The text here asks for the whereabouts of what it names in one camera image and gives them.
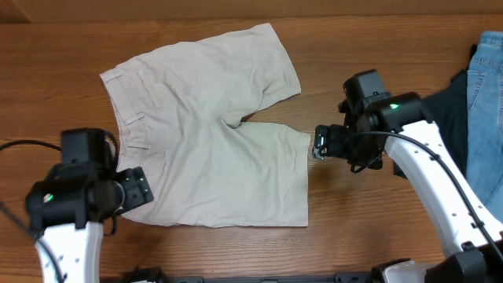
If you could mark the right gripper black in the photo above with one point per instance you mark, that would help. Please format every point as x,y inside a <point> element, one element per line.
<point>324,141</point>

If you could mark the blue denim jeans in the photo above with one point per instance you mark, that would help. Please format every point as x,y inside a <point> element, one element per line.
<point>484,107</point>

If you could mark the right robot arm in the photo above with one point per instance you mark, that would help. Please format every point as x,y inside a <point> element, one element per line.
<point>378,123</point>

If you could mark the dark navy shirt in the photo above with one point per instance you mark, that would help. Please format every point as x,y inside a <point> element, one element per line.
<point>448,108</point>

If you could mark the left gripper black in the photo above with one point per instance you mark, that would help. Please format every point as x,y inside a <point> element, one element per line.
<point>137,189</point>

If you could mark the beige shorts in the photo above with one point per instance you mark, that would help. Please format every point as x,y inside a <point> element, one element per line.
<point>182,112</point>

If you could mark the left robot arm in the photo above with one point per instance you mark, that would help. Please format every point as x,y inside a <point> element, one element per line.
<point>67,210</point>

